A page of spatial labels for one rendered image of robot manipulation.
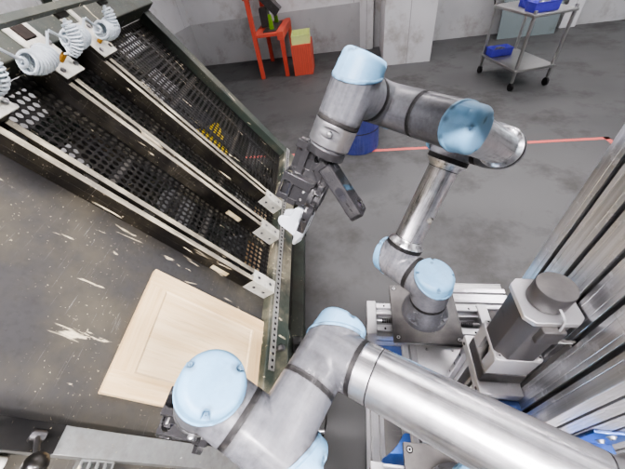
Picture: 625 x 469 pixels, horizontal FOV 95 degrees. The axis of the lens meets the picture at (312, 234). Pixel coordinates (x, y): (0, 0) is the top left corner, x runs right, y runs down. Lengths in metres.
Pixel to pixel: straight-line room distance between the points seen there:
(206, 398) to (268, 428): 0.08
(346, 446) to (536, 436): 1.67
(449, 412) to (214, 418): 0.24
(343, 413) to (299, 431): 1.65
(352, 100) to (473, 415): 0.43
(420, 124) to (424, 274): 0.52
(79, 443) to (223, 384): 0.57
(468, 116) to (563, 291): 0.30
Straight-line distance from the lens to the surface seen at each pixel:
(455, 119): 0.49
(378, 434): 1.79
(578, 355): 0.67
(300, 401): 0.39
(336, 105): 0.49
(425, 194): 0.92
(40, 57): 1.17
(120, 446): 0.93
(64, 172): 1.10
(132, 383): 0.97
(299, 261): 2.37
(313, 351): 0.41
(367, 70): 0.49
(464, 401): 0.39
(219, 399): 0.36
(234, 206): 1.41
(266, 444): 0.39
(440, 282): 0.92
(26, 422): 0.87
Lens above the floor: 1.99
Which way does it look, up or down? 45 degrees down
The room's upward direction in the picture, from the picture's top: 10 degrees counter-clockwise
